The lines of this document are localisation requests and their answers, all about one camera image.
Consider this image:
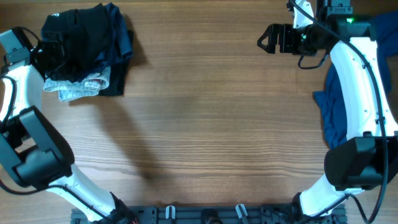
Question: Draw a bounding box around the black polo shirt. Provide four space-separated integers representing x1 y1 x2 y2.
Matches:
41 4 111 82

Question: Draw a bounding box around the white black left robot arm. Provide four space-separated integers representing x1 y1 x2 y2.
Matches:
1 27 139 223

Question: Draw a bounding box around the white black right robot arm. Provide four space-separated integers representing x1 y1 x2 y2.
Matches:
257 1 397 223

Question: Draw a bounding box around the folded light grey garment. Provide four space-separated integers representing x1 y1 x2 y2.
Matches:
43 67 111 102

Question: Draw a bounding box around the folded navy blue shirt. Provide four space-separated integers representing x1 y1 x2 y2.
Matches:
68 3 134 85

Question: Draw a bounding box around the folded black garment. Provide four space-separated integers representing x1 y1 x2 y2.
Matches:
99 30 134 96

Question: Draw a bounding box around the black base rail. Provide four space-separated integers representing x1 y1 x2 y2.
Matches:
70 203 348 224

